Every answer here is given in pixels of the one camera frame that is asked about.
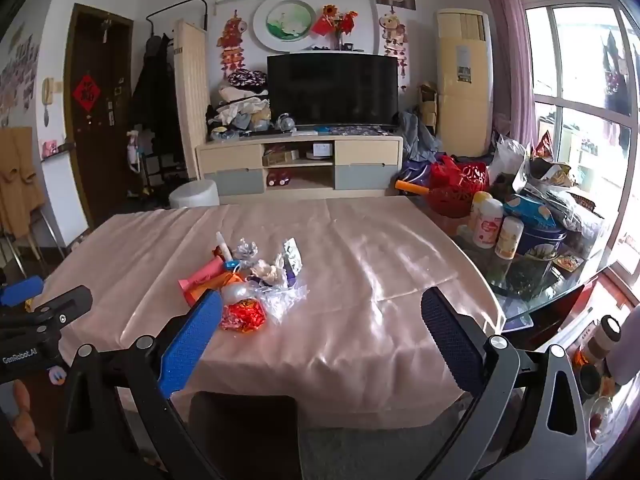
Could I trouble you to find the white round stool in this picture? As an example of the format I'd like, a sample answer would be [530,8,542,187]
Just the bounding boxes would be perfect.
[168,180,221,209]

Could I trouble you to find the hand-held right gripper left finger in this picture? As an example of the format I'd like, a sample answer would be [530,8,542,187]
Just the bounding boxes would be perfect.
[55,289,223,480]

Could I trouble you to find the white bottle pink label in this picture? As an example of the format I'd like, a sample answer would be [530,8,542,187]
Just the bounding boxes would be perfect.
[472,199,504,249]

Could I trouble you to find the silver blister pack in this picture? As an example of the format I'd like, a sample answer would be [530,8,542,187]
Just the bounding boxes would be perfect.
[281,238,305,281]

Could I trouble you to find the purple curtain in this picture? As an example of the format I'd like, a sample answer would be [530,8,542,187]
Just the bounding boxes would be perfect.
[482,0,538,148]

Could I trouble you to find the black flat television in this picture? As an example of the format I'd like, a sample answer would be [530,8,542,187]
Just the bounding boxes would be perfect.
[266,52,399,128]

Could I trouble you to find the large window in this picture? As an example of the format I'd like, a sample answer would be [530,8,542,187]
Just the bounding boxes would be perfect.
[515,0,640,281]

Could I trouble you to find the pink satin tablecloth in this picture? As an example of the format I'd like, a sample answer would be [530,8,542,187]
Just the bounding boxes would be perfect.
[31,195,506,431]

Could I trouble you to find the dark brown door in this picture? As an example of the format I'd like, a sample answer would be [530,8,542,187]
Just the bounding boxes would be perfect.
[64,3,135,228]

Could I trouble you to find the black coat rack pipe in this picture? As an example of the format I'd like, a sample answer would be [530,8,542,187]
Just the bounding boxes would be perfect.
[146,0,208,36]

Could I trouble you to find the red diamond door sign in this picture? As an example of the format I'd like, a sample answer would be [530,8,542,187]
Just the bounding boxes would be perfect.
[71,74,102,115]

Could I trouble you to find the black metal rack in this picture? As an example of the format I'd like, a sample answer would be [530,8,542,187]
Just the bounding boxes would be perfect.
[140,152,188,196]

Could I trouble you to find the red fish hanging decoration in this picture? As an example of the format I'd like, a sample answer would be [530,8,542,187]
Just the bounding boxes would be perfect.
[216,16,249,81]

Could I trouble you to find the dark patterned cushion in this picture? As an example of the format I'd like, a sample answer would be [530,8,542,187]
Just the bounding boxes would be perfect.
[227,69,269,95]

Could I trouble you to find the flat cardboard box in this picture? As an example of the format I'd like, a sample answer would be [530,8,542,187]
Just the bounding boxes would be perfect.
[262,149,300,166]

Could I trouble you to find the stacked cardboard boxes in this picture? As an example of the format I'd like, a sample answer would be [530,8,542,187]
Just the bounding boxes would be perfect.
[417,84,440,131]

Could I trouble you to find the grey cloth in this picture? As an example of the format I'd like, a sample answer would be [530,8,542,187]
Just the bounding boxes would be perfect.
[397,110,441,161]

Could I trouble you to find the red orange candy wrapper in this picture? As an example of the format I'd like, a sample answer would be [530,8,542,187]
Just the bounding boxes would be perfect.
[220,296,267,332]

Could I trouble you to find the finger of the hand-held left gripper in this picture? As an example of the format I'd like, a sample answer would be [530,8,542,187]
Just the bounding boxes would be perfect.
[0,275,45,307]
[25,285,94,332]

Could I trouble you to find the wall photo collage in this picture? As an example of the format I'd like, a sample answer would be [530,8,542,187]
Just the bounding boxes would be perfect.
[0,35,40,121]

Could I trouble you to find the cream standing air conditioner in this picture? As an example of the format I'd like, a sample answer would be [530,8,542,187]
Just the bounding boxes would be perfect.
[436,8,493,158]

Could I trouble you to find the blue round tin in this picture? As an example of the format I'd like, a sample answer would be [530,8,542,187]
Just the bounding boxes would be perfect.
[520,220,568,261]

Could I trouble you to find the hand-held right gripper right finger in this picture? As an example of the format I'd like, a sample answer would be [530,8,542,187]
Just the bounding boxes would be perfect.
[420,287,588,480]

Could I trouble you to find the white plastic bag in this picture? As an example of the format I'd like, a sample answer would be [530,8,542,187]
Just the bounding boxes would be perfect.
[492,135,531,181]

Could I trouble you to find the cream folding panel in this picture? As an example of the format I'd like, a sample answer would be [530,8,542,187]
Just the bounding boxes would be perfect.
[173,19,211,181]

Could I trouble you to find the pink orange paper packets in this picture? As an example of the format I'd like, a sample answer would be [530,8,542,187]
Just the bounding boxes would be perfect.
[178,255,228,306]

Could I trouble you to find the lavender bottle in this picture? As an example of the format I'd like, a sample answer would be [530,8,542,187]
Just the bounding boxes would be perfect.
[607,305,640,386]

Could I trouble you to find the blue snack bag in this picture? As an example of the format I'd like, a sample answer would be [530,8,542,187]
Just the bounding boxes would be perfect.
[502,195,557,231]

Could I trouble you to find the sunflower and red flag bouquet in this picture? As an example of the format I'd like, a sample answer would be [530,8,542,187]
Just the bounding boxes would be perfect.
[311,5,359,51]

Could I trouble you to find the dark chair back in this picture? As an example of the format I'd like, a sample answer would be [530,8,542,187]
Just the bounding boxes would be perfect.
[187,391,306,480]

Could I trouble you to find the silver foil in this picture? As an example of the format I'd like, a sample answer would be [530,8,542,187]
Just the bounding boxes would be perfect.
[234,238,259,263]

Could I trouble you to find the brown hanging coat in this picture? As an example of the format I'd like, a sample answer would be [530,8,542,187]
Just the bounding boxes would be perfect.
[0,127,46,238]

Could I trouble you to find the white bottle yellow cap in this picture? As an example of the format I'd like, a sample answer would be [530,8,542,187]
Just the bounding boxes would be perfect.
[469,191,493,231]

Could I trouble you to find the white board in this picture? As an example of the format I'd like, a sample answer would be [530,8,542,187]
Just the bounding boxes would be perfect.
[40,147,91,248]

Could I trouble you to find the white bottle yellow label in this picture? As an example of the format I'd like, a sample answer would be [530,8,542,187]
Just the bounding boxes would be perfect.
[495,216,524,259]

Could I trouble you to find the pile of clothes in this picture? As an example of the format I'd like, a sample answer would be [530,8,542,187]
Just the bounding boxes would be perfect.
[206,85,273,141]

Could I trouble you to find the beige tissue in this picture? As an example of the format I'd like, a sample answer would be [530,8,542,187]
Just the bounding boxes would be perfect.
[248,258,286,286]

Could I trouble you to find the beige grey television cabinet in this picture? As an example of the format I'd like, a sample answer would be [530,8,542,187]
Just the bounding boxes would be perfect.
[195,132,405,201]

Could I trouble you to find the bear hanging decoration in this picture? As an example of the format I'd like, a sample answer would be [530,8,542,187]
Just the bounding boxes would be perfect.
[378,12,408,76]

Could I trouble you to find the red plastic basket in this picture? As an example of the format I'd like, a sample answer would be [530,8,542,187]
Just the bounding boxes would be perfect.
[425,157,491,218]

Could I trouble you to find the dark hanging coats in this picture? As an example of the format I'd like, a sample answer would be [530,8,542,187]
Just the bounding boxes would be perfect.
[129,34,183,161]

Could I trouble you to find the round white wall art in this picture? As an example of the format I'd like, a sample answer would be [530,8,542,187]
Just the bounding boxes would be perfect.
[252,0,317,52]

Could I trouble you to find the open foil snack bags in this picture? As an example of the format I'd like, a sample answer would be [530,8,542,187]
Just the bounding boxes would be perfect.
[520,152,573,191]

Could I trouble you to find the purple bag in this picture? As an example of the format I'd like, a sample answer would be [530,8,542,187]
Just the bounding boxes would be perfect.
[400,160,436,188]

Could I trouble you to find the white thermos cup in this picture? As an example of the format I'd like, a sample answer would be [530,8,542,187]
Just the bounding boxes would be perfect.
[587,315,623,366]

